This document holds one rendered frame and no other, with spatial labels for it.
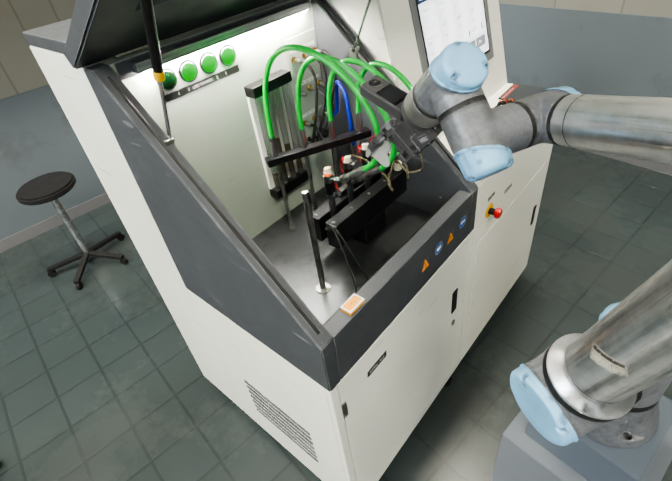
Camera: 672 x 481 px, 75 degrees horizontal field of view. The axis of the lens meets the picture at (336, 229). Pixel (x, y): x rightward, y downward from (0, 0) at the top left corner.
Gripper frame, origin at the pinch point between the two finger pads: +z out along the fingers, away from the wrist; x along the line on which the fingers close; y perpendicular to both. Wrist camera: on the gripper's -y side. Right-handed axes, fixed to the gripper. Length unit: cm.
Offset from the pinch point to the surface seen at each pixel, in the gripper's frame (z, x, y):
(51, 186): 170, -81, -108
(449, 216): 21.2, 12.9, 25.4
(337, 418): 25, -43, 44
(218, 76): 20.4, -12.8, -40.6
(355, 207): 28.9, -3.6, 7.2
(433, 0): 24, 56, -27
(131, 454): 115, -113, 26
